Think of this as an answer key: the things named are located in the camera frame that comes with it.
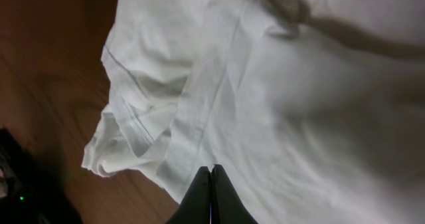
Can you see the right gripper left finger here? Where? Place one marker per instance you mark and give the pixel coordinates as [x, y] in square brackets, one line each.
[195, 208]

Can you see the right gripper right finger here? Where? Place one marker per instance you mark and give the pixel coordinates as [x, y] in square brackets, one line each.
[226, 206]

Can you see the white t-shirt black logo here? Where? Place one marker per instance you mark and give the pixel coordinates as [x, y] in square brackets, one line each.
[315, 108]

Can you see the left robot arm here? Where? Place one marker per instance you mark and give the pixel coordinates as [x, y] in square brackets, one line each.
[28, 195]

